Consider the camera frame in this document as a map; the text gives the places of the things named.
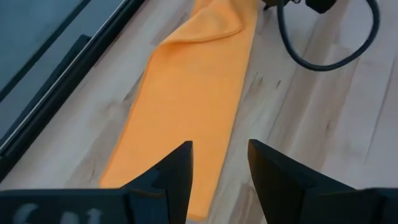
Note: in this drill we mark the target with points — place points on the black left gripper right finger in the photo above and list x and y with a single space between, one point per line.
273 180

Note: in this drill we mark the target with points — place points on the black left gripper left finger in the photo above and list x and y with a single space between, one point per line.
174 180

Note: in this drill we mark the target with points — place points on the black metal table frame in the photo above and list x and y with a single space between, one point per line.
46 112

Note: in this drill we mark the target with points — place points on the orange microfiber towel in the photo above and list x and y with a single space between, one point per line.
192 93

